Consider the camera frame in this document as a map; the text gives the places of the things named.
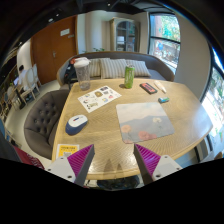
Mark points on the clear plastic shaker bottle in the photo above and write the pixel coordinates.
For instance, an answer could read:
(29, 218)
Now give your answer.
(81, 66)

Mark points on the white chair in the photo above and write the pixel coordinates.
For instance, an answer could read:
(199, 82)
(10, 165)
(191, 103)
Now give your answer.
(31, 84)

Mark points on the striped cushion right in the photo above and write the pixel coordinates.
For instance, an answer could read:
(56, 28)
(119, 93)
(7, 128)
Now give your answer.
(140, 68)

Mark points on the white folded fan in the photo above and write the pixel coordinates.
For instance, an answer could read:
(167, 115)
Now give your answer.
(160, 86)

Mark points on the striped cushion middle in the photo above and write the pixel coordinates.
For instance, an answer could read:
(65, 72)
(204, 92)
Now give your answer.
(112, 68)

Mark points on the white sticker sheet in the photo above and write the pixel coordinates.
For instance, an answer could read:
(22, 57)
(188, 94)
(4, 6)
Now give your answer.
(97, 98)

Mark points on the striped cushion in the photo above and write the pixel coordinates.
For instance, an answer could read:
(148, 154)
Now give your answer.
(140, 68)
(94, 68)
(112, 68)

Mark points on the yellow paper card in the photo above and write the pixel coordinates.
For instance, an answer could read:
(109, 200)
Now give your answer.
(66, 150)

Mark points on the glass door cabinet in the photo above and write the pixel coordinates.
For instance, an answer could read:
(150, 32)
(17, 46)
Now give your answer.
(124, 35)

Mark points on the white and blue computer mouse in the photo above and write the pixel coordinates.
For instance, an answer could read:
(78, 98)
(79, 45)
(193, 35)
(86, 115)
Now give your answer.
(75, 124)

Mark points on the orange wooden door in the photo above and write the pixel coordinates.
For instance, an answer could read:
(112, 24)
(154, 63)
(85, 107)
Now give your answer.
(53, 46)

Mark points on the striped cushion left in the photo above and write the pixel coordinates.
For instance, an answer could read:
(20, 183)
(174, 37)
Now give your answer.
(94, 68)

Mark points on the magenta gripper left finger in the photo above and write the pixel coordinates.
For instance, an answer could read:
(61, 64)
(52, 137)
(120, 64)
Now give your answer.
(73, 168)

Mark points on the black bag on sofa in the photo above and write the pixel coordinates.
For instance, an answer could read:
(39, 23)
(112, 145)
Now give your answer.
(70, 76)

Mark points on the grey curved sofa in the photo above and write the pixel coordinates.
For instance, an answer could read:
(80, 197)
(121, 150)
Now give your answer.
(158, 69)

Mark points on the small teal eraser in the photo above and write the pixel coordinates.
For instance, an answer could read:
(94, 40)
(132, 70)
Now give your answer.
(163, 100)

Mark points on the grey tufted armchair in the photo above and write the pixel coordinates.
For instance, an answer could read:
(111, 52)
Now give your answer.
(42, 120)

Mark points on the green drink can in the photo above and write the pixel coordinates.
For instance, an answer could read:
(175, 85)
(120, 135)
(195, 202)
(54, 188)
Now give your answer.
(129, 76)

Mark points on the floral landscape mouse pad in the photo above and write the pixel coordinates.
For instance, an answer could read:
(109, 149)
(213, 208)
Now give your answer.
(143, 121)

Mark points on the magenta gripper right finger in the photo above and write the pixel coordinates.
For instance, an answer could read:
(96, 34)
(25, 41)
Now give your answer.
(153, 166)

